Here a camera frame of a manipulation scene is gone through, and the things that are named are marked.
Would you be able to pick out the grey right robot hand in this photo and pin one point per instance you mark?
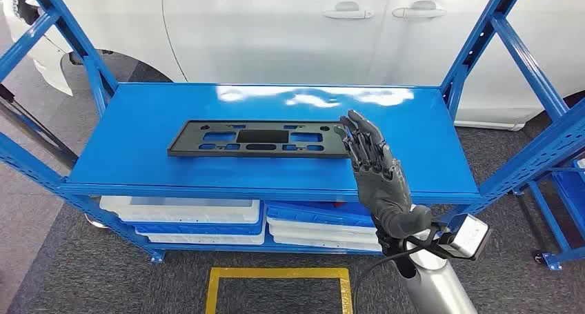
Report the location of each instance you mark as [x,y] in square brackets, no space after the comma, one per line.
[381,184]

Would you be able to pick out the black plastic frame part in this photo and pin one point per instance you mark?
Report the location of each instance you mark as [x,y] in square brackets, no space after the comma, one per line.
[192,147]

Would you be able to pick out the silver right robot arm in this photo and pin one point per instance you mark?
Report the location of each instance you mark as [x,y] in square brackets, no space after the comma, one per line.
[438,289]

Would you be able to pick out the white plastic bin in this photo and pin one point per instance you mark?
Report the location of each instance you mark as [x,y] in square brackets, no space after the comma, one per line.
[205,239]
[183,213]
[320,226]
[320,241]

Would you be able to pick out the white car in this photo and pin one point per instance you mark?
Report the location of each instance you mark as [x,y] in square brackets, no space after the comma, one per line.
[274,28]

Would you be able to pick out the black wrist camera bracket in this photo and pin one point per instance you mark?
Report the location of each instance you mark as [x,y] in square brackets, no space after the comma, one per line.
[445,252]

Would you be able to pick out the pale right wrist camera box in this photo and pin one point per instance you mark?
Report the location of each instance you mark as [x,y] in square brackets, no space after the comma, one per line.
[468,236]

